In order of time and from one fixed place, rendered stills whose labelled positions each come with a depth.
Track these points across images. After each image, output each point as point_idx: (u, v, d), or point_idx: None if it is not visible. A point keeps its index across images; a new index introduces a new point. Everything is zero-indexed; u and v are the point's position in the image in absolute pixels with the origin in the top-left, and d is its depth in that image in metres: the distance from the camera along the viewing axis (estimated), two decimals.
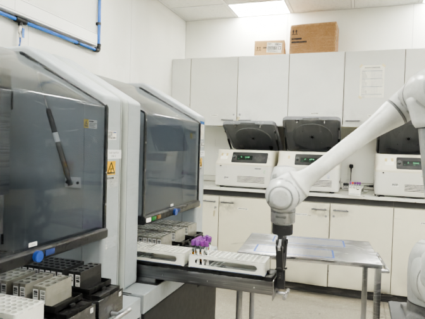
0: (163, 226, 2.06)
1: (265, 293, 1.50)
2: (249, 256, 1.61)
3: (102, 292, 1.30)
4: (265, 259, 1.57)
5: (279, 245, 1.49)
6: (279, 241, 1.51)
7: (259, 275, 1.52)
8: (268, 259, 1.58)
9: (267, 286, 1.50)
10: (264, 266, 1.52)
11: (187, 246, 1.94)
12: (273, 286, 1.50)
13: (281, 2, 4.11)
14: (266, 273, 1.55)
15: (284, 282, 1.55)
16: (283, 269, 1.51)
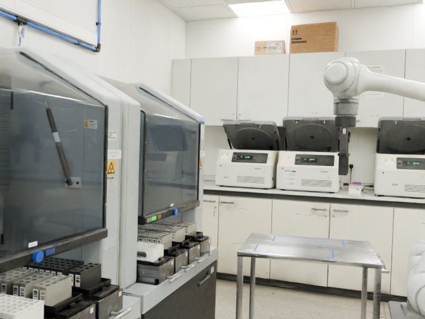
0: (163, 226, 2.06)
1: (153, 277, 1.65)
2: (145, 244, 1.76)
3: (102, 292, 1.30)
4: (157, 246, 1.72)
5: None
6: None
7: None
8: (160, 246, 1.72)
9: (154, 271, 1.64)
10: (152, 252, 1.67)
11: (187, 246, 1.94)
12: (160, 271, 1.64)
13: (281, 2, 4.11)
14: (157, 259, 1.70)
15: (339, 169, 1.50)
16: None
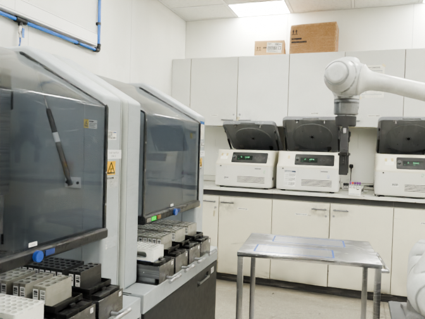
0: (163, 226, 2.06)
1: (153, 277, 1.65)
2: (145, 244, 1.76)
3: (102, 292, 1.30)
4: (157, 246, 1.72)
5: None
6: None
7: None
8: (160, 246, 1.72)
9: (154, 271, 1.64)
10: (152, 252, 1.67)
11: (187, 246, 1.94)
12: (160, 271, 1.64)
13: (281, 2, 4.11)
14: (157, 259, 1.70)
15: (339, 168, 1.50)
16: None
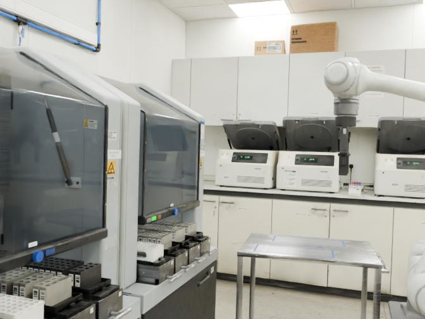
0: (163, 226, 2.06)
1: (153, 277, 1.65)
2: (145, 244, 1.76)
3: (102, 292, 1.30)
4: (157, 246, 1.72)
5: None
6: None
7: None
8: (160, 246, 1.72)
9: (154, 271, 1.64)
10: (152, 252, 1.67)
11: (187, 246, 1.94)
12: (160, 271, 1.64)
13: (281, 2, 4.11)
14: (157, 259, 1.70)
15: (339, 169, 1.50)
16: None
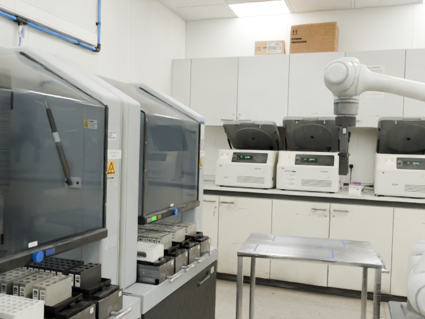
0: (163, 226, 2.06)
1: (153, 277, 1.65)
2: (145, 244, 1.76)
3: (102, 292, 1.30)
4: (157, 246, 1.72)
5: None
6: None
7: None
8: (160, 246, 1.72)
9: (154, 271, 1.64)
10: (152, 252, 1.67)
11: (187, 246, 1.94)
12: (160, 271, 1.64)
13: (281, 2, 4.11)
14: (157, 259, 1.70)
15: (339, 169, 1.50)
16: None
